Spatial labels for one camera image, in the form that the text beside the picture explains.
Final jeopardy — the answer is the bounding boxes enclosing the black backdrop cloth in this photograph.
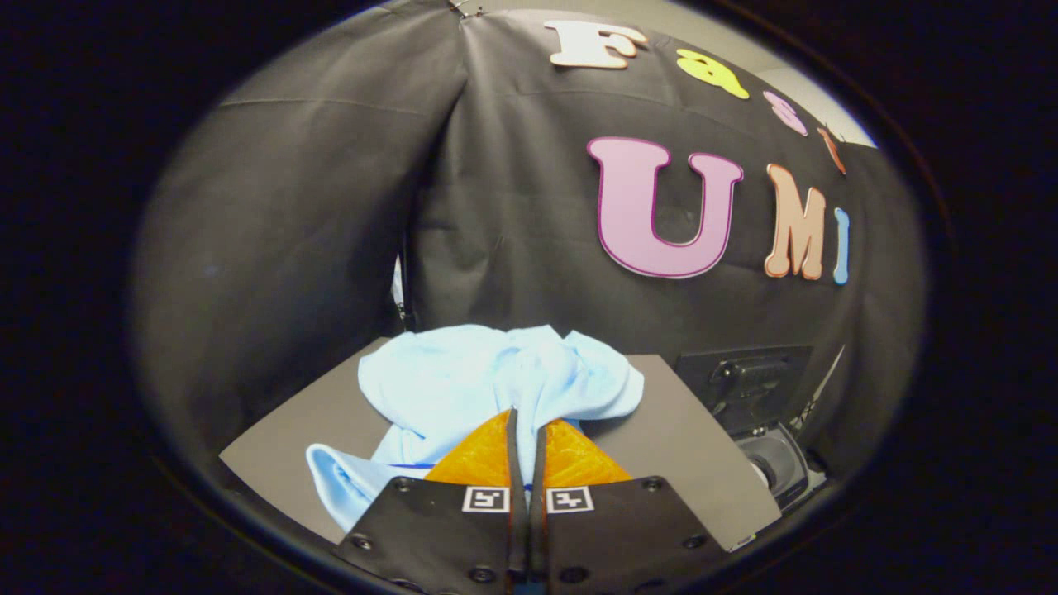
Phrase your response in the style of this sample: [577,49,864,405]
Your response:
[132,0,927,497]

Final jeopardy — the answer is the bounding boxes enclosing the thin stand with cables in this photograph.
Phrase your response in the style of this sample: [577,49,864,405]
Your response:
[792,344,846,432]

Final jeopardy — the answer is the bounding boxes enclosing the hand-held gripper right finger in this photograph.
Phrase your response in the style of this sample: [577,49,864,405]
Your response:
[529,417,732,595]

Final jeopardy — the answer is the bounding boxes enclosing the light blue garment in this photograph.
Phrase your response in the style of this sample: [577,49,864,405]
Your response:
[306,324,646,534]

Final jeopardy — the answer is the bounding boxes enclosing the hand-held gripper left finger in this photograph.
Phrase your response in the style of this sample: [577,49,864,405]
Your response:
[335,407,530,595]

